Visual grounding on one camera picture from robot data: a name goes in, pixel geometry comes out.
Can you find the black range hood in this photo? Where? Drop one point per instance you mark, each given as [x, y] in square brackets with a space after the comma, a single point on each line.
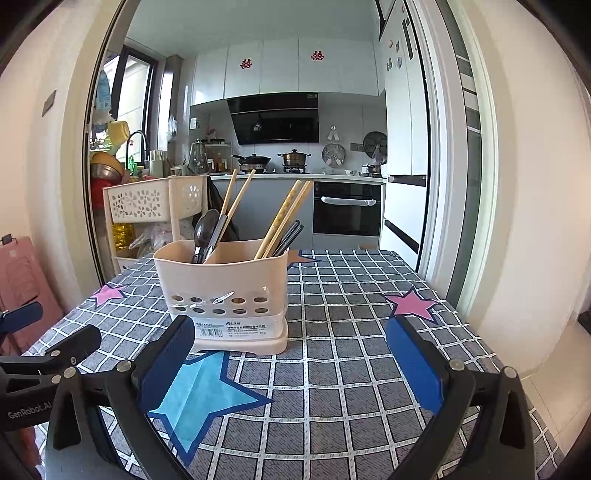
[277, 124]

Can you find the grey wall switch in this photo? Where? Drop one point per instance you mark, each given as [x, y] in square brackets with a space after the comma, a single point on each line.
[49, 103]

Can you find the orange basin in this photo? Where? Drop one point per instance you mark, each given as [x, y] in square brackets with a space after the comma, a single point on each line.
[108, 168]

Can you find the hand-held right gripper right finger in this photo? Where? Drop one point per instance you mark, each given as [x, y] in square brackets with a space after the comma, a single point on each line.
[413, 364]

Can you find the clear plastic bags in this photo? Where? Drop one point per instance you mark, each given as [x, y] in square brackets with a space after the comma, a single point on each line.
[157, 235]

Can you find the black wok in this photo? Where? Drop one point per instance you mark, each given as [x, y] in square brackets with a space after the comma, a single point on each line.
[253, 161]

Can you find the gold foil bag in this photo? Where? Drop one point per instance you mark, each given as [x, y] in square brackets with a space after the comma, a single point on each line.
[122, 237]

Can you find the beige plastic storage trolley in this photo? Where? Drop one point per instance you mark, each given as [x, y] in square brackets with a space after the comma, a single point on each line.
[138, 201]

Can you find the beige plastic utensil holder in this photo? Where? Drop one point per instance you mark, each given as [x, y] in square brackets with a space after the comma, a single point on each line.
[221, 272]

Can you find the grey checked star tablecloth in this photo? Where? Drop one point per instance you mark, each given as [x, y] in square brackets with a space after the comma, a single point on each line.
[346, 346]

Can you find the grey kitchen counter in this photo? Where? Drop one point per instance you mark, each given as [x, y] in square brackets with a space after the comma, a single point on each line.
[263, 198]

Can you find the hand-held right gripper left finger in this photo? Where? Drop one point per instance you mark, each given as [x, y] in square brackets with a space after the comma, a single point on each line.
[166, 360]

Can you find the white upper kitchen cabinets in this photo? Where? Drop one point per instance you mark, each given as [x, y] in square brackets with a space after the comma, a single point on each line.
[277, 69]

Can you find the black kitchen faucet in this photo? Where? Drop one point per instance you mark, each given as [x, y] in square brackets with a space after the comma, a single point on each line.
[136, 134]

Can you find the glass kettle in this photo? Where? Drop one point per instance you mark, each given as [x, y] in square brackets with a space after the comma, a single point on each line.
[198, 159]

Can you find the spice rack with bottles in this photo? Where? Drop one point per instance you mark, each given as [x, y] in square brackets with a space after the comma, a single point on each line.
[219, 161]

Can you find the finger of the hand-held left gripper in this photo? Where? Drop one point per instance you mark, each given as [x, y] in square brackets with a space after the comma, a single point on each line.
[69, 346]
[25, 316]

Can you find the light round steamer rack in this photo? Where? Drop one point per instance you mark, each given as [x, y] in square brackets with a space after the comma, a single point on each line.
[333, 154]

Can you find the white refrigerator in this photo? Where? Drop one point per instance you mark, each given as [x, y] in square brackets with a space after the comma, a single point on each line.
[401, 129]

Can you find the dark metal spoon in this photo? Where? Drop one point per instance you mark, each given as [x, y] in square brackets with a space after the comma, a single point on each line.
[206, 228]

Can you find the red paper decoration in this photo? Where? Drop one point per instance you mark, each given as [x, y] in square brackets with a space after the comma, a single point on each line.
[317, 55]
[246, 63]

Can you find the dark round steamer rack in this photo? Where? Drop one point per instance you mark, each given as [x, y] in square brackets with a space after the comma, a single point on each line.
[375, 144]

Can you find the yellow plastic bowl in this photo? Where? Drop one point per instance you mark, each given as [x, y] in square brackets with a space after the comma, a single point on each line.
[119, 133]

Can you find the black built-in oven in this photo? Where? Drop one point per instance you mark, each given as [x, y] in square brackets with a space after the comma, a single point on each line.
[346, 217]

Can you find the white hanging plastic bag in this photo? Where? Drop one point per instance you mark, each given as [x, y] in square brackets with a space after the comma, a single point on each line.
[171, 128]

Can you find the black window frame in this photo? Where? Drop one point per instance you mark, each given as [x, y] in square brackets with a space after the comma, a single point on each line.
[154, 92]

